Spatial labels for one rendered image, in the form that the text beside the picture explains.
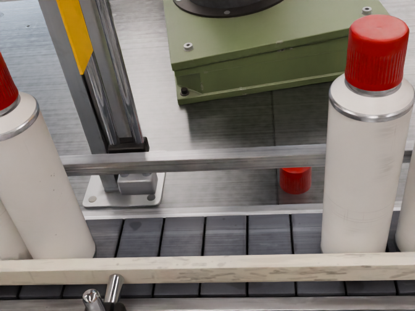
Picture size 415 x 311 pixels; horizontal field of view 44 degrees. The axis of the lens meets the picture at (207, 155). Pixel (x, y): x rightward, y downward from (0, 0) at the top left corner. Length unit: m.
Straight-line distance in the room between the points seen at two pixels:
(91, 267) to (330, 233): 0.19
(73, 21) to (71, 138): 0.37
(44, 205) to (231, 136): 0.30
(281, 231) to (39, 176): 0.21
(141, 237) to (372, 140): 0.23
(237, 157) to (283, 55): 0.29
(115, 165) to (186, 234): 0.09
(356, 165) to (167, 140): 0.34
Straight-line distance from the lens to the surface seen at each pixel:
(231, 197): 0.56
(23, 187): 0.39
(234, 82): 0.69
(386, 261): 0.41
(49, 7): 0.47
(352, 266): 0.40
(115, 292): 0.41
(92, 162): 0.43
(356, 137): 0.33
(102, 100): 0.45
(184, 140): 0.64
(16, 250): 0.47
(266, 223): 0.47
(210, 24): 0.72
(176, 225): 0.48
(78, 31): 0.34
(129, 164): 0.43
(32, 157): 0.37
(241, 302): 0.43
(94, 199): 0.59
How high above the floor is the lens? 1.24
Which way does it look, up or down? 42 degrees down
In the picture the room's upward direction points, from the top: 9 degrees counter-clockwise
